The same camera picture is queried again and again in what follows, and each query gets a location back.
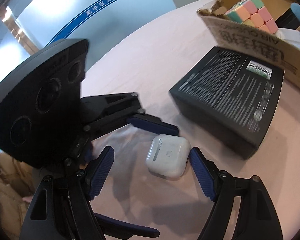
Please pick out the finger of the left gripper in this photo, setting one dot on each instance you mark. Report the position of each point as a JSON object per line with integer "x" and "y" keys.
{"x": 153, "y": 124}
{"x": 123, "y": 230}

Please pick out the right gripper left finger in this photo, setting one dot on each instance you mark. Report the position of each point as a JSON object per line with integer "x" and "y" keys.
{"x": 60, "y": 208}

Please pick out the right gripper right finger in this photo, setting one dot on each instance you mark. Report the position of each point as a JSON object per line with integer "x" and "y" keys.
{"x": 257, "y": 217}

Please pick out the white earbuds case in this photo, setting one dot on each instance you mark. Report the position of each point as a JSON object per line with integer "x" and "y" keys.
{"x": 168, "y": 155}

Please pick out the pastel rubik's cube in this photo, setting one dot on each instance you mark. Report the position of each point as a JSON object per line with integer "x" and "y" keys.
{"x": 254, "y": 14}

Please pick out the tan jacket left forearm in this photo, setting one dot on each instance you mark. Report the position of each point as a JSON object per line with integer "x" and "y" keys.
{"x": 16, "y": 183}

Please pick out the person's left hand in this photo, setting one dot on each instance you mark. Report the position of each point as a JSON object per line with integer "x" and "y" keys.
{"x": 27, "y": 199}

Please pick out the black product box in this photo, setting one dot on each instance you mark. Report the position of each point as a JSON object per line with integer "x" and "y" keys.
{"x": 231, "y": 95}

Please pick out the brown cardboard box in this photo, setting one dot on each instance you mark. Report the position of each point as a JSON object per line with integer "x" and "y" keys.
{"x": 253, "y": 41}

